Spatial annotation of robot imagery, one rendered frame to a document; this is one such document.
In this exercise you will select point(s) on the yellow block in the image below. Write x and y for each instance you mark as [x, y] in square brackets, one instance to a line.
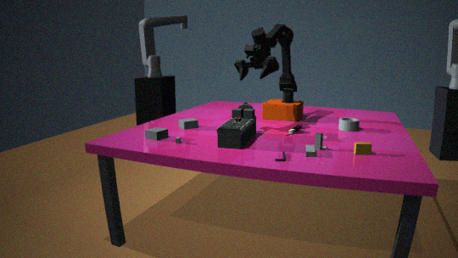
[362, 148]

